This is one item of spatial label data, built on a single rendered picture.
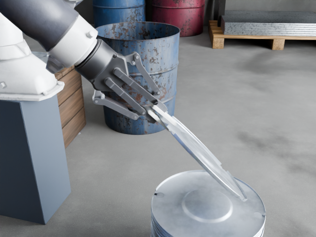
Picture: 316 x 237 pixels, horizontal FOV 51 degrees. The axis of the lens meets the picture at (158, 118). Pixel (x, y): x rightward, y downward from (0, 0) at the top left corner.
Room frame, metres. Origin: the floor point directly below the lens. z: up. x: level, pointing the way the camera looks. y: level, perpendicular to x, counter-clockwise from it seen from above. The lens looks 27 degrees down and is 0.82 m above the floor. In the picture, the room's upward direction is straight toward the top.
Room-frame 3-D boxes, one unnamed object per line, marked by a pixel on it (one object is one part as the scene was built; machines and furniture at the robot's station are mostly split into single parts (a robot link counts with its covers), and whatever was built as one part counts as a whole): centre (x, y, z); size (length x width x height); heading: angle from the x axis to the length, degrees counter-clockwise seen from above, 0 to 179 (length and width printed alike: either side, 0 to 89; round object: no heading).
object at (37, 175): (0.94, 0.44, 0.23); 0.18 x 0.18 x 0.45; 75
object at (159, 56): (1.63, 0.10, 0.24); 0.42 x 0.42 x 0.48
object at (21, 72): (0.93, 0.40, 0.52); 0.22 x 0.19 x 0.14; 75
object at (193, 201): (0.66, -0.13, 0.24); 0.29 x 0.29 x 0.01
